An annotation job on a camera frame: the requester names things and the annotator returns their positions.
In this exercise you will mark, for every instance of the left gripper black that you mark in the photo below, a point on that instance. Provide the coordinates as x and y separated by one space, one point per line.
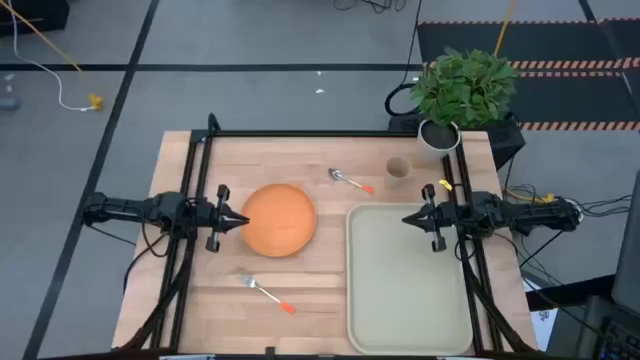
216 220

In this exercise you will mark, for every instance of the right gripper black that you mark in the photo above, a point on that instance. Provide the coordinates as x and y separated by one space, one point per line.
439 219

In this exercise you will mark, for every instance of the orange round plate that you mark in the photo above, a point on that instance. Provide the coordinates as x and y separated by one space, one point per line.
278 220

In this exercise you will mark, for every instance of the beige paper cup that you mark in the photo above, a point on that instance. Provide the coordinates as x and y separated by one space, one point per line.
398 170

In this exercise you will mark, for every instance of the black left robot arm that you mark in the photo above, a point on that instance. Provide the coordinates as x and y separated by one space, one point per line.
135 209

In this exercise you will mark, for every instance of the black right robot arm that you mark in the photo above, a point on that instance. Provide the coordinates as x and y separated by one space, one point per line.
520 214

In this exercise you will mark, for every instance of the beige rectangular tray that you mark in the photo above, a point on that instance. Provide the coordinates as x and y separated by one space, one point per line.
407 280

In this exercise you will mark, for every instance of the white plant pot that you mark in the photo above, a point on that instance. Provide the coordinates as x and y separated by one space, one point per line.
438 140

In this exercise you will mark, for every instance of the black box under plant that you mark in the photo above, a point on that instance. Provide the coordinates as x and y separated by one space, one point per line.
505 140

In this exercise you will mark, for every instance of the green leafy plant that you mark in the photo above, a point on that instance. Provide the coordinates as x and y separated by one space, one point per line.
465 87

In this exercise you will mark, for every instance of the white paper sheet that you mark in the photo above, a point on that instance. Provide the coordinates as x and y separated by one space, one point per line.
542 320

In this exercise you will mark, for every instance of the yellow plug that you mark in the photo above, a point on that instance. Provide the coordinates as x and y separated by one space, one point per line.
96 102

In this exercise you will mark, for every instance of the grey computer monitor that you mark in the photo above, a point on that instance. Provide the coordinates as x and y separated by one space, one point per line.
629 245

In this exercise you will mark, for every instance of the black mat with hazard stripes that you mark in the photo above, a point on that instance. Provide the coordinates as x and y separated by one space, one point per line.
565 45

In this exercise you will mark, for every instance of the black keyboard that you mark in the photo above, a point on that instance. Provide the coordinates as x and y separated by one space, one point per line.
620 342

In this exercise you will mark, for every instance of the black case on floor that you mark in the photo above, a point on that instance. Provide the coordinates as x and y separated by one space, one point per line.
32 15

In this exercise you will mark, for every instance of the yellow tag on frame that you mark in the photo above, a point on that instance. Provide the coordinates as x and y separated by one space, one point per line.
445 185

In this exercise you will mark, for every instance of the black aluminium table frame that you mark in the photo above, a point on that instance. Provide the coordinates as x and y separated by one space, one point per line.
200 160

